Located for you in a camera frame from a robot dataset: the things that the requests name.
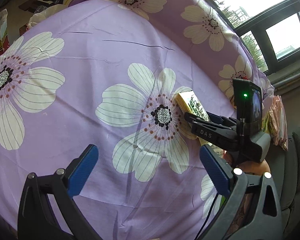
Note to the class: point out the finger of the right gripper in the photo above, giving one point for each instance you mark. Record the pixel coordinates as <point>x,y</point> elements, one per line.
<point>189,117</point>
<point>222,120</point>

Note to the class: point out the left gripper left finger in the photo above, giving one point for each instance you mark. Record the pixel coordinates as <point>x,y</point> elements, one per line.
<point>36,218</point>

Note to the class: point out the pale yellow wafer pack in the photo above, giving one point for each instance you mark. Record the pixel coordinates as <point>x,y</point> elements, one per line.
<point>187,101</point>

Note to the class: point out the dark grey chair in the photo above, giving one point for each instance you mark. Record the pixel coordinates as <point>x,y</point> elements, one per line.
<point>285,169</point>

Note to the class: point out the green cardboard box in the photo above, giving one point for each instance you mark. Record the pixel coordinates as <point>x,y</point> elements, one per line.
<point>218,204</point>

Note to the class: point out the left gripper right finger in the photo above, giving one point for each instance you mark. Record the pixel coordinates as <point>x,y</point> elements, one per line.
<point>263,219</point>

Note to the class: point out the purple floral bedsheet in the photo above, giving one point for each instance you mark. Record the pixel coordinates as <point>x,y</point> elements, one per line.
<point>96,73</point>

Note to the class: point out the black window frame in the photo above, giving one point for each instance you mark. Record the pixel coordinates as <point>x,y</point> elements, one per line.
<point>270,29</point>

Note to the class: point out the stack of folded cloths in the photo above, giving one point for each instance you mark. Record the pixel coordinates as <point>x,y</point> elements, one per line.
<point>275,123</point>

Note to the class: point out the black camera box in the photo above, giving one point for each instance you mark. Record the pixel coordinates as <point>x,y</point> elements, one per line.
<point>248,102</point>

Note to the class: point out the purple floral pillow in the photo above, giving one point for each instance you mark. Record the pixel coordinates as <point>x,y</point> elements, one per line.
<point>190,30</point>

